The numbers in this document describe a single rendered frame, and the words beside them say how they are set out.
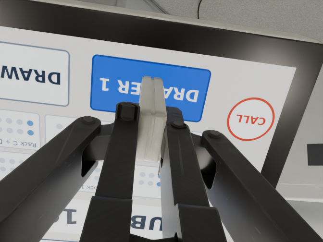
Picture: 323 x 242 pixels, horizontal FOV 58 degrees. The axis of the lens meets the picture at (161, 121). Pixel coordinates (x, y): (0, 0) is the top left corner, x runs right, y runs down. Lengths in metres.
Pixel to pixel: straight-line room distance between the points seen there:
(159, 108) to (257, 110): 0.12
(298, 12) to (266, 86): 1.66
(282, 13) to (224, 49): 1.66
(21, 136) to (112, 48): 0.11
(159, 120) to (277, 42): 0.13
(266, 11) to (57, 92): 1.68
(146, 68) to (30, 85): 0.09
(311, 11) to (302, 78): 1.66
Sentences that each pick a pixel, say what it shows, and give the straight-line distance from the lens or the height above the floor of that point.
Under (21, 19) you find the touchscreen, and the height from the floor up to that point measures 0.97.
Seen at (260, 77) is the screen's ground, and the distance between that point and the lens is 0.25.
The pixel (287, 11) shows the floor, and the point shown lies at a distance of 1.88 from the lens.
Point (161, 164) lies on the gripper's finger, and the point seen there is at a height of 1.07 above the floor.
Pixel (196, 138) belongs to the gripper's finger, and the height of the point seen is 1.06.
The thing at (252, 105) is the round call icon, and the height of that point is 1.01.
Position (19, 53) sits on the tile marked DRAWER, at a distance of 0.25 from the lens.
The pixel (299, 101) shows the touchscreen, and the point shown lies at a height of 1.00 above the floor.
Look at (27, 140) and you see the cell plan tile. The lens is 0.28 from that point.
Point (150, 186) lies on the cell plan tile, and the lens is 0.28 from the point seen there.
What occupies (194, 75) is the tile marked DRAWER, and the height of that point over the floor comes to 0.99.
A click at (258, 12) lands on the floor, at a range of 1.86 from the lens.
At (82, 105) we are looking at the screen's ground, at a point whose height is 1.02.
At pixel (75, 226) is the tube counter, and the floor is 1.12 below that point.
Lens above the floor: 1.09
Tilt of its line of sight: 16 degrees down
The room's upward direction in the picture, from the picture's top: 175 degrees counter-clockwise
